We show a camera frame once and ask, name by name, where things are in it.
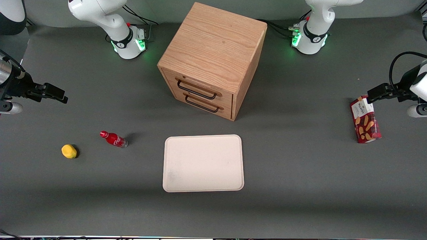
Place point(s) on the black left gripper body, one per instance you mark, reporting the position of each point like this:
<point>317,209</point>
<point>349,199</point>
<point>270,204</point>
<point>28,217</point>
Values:
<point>402,83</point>

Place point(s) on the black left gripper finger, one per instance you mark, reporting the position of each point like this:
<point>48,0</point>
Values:
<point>380,90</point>
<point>383,98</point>

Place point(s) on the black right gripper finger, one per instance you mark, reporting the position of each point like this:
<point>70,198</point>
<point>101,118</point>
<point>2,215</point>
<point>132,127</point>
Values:
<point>53,90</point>
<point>50,97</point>

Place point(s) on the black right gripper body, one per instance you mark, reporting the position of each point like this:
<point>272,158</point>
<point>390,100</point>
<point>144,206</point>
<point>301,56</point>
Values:
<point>19,85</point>

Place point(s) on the red coke bottle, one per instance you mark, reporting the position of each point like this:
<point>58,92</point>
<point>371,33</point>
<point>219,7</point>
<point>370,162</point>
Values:
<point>113,139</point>

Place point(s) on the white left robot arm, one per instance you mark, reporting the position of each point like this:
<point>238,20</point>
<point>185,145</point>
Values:
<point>313,33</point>

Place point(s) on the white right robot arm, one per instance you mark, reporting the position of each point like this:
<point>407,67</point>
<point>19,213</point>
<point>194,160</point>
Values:
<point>100,13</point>

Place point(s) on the cream plastic tray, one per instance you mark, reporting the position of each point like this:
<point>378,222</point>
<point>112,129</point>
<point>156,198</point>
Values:
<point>203,163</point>

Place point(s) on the red shortbread cookie box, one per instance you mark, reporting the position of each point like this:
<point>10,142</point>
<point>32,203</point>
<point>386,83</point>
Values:
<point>365,121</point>

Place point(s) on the yellow lemon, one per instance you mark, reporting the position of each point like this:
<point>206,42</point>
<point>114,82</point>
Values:
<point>69,151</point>

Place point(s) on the oak wooden drawer cabinet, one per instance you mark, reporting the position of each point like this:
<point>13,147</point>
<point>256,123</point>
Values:
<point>213,43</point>

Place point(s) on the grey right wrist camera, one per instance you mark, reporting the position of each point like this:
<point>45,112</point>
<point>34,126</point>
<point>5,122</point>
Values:
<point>11,107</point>

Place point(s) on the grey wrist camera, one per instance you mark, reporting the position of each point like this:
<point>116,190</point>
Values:
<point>417,110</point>
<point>11,107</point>

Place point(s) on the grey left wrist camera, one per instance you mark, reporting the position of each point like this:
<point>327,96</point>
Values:
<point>417,110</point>

